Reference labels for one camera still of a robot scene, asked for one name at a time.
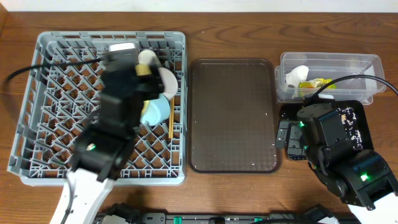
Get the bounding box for white bowl with food residue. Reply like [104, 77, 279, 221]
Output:
[159, 68, 178, 101]

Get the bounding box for wooden chopsticks pair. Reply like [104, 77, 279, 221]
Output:
[169, 97, 175, 140]

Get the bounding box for green pandan cake wrapper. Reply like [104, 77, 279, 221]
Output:
[298, 78, 333, 88]

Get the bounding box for white tissue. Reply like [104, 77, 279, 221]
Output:
[285, 65, 309, 88]

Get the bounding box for yellow plate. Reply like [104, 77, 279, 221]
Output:
[135, 64, 152, 114]

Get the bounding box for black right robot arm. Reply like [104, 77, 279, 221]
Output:
[275, 100, 397, 223]

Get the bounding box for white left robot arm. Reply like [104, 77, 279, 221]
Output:
[51, 62, 164, 223]

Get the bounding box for grey dishwasher rack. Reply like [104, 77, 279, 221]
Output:
[7, 31, 188, 186]

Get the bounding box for light blue bowl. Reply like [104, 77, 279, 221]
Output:
[141, 93, 170, 126]

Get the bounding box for white plastic cup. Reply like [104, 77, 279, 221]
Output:
[138, 50, 162, 67]

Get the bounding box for dark brown serving tray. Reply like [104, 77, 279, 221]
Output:
[187, 58, 282, 174]

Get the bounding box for clear plastic bin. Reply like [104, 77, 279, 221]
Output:
[275, 52, 386, 105]

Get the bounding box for spilled rice and nuts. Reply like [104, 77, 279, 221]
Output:
[336, 108, 363, 151]

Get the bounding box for black plastic bin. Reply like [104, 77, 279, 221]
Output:
[279, 99, 374, 161]

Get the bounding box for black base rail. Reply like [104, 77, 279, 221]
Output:
[93, 203, 359, 224]

